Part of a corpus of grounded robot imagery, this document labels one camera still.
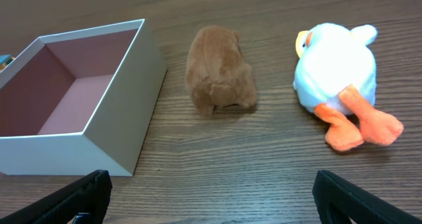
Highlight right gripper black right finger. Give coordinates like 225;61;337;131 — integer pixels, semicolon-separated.
313;170;421;224

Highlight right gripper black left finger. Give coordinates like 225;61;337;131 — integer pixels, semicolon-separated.
1;170;113;224

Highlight white box with pink interior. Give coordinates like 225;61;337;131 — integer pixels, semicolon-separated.
1;19;167;177

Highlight brown plush toy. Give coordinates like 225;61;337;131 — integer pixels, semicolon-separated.
185;26;257;117

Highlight white plush duck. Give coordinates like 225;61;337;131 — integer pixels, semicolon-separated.
293;23;404;152

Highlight yellow toy truck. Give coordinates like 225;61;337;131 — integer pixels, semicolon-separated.
0;55;15;70

